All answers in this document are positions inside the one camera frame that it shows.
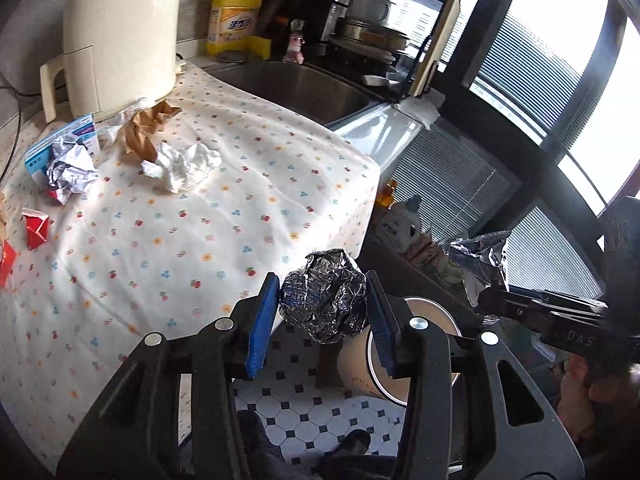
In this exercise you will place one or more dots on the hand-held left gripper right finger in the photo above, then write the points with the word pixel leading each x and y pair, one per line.
pixel 381 325

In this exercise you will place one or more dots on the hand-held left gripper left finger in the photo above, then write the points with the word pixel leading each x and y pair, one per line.
pixel 261 325

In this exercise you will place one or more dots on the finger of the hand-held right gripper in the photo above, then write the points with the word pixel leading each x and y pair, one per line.
pixel 555 296
pixel 500 305

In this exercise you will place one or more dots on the foil sheet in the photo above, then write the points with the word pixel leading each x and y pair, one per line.
pixel 480 260

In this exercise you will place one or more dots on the cream bin with dark rim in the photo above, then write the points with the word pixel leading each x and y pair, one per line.
pixel 360 370

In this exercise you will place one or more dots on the foil ball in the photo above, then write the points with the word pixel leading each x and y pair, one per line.
pixel 322 302

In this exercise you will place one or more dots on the white tissue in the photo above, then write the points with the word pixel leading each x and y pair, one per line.
pixel 185 165

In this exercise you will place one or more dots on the brown paper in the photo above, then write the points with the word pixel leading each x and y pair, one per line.
pixel 137 135

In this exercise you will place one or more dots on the silver printed wrapper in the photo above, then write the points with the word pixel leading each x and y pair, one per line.
pixel 72 172

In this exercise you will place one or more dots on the red carton piece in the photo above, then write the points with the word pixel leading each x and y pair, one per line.
pixel 36 227
pixel 6 265

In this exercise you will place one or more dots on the blue and white medicine box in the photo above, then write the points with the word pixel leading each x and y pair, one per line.
pixel 82 130

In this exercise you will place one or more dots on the person's right hand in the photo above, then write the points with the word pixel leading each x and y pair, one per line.
pixel 575 405

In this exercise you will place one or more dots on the window blind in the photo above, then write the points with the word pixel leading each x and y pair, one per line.
pixel 445 180
pixel 550 250
pixel 545 70

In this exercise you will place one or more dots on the large leafy refill bag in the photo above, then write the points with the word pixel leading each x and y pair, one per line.
pixel 440 265

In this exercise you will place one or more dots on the white laundry detergent bottle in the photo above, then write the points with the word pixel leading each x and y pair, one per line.
pixel 397 227

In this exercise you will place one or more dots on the person's dark trouser leg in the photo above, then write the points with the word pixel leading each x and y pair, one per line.
pixel 260 445

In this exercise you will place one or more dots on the black shoe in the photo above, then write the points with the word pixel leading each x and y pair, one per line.
pixel 350 445

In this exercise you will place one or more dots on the orange bottle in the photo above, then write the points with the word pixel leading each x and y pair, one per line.
pixel 387 195

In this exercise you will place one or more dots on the floral tablecloth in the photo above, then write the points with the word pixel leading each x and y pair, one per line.
pixel 200 205

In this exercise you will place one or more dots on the white dish cloth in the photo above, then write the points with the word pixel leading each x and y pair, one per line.
pixel 422 110

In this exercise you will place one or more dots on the steel sink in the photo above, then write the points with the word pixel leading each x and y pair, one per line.
pixel 300 90

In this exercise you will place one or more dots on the crumpled white paper scrap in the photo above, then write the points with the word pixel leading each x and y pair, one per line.
pixel 117 125

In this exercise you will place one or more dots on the wooden cutting board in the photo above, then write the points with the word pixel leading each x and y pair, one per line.
pixel 437 40

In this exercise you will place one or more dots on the yellow sponge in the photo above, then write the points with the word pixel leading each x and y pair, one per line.
pixel 260 47

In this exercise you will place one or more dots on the small pink bottle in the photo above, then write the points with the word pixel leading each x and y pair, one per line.
pixel 295 45

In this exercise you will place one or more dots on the steel pan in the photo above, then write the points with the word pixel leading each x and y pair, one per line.
pixel 370 35

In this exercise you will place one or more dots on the yellow detergent bottle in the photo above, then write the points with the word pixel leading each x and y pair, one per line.
pixel 235 15

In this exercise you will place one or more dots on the white pot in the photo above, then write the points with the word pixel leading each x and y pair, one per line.
pixel 367 7

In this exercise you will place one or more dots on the cream air fryer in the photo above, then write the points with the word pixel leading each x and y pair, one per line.
pixel 120 35

